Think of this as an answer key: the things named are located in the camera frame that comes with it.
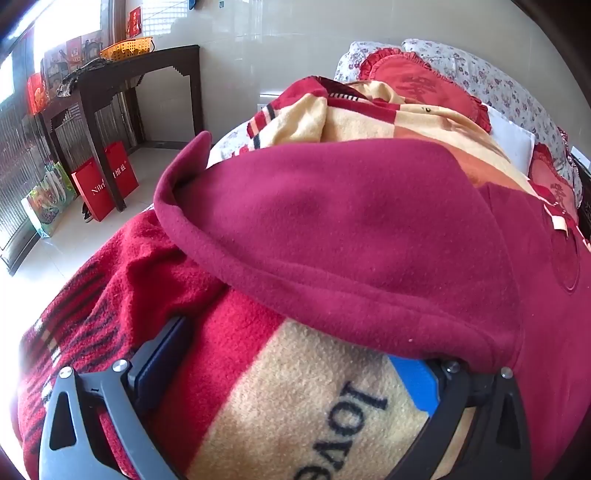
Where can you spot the red wall decoration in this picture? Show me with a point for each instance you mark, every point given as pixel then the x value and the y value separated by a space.
pixel 134 21

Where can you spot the red gift box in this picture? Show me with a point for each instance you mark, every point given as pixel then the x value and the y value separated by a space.
pixel 38 92

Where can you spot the red and cream printed blanket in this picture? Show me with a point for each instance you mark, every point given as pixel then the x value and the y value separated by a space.
pixel 295 369

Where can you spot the dark wooden table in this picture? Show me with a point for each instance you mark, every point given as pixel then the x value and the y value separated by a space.
pixel 152 64

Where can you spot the dark cloth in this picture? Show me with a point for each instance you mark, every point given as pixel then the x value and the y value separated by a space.
pixel 76 76

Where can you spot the red heart-shaped pillow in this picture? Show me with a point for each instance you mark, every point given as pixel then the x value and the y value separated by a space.
pixel 415 78
pixel 554 189

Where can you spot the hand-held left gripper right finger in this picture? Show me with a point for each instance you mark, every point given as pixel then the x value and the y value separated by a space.
pixel 415 383

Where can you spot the orange plastic basket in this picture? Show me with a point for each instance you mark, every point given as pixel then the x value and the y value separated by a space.
pixel 127 48

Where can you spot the maroon fleece garment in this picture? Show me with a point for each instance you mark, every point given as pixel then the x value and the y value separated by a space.
pixel 351 230

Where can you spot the dark headboard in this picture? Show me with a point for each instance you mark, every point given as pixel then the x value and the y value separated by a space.
pixel 582 180

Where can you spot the white pillow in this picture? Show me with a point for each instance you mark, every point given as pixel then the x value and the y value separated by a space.
pixel 510 136

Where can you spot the green printed gift bag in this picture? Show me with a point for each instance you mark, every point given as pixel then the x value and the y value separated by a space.
pixel 46 198

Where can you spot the red gift bag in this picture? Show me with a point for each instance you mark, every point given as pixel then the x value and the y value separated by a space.
pixel 121 168
pixel 92 191

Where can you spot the picture gift box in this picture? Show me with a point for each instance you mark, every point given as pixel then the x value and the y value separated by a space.
pixel 62 57

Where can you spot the floral bed sheet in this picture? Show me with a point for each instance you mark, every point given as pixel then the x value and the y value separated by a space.
pixel 498 78

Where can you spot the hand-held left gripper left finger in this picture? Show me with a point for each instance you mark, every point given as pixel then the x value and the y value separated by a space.
pixel 154 369

